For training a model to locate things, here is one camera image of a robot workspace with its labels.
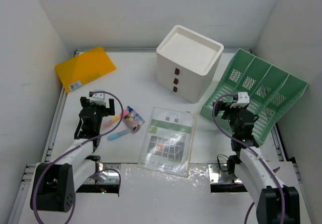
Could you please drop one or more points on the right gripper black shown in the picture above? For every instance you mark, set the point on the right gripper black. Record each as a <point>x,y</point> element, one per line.
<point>220,105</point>

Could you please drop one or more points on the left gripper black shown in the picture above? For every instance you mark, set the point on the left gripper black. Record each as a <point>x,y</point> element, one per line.
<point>106,111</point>

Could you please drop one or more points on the orange pink highlighter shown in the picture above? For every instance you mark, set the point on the orange pink highlighter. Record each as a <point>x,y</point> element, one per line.
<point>111,121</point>

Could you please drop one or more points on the blue highlighter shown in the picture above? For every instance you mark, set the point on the blue highlighter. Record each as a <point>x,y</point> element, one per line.
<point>118,134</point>

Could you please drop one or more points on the clear spray bottle blue cap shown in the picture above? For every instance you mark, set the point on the clear spray bottle blue cap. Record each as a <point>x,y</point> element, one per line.
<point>135,116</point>

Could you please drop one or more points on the white three-drawer cabinet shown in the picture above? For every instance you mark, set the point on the white three-drawer cabinet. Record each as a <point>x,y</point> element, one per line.
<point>186,62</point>

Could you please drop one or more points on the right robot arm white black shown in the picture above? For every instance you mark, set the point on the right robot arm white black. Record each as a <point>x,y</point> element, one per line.
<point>275,202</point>

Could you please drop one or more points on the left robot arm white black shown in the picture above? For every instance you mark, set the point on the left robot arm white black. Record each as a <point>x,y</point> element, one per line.
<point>55,183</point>

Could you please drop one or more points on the yellow plastic folder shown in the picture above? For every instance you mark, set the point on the yellow plastic folder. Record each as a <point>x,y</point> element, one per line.
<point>84,68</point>

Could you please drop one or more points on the green file organizer tray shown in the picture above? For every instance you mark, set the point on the green file organizer tray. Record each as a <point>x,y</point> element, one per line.
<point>272,91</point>

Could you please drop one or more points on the clear document folder with paper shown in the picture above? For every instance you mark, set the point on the clear document folder with paper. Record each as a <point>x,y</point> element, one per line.
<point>168,142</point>

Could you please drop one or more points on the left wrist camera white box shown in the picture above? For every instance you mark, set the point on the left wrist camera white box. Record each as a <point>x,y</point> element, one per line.
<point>97,98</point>

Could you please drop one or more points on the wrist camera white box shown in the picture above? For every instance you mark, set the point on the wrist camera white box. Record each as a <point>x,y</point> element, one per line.
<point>97,98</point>
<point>242,100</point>

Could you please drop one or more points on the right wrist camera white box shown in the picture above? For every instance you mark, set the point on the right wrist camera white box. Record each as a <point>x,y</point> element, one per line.
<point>242,100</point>

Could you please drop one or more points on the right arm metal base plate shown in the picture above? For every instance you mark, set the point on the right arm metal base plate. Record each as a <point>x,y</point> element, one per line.
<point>218,176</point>

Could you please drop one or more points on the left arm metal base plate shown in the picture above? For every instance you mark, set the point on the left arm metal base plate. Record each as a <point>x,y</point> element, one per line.
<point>108,176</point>

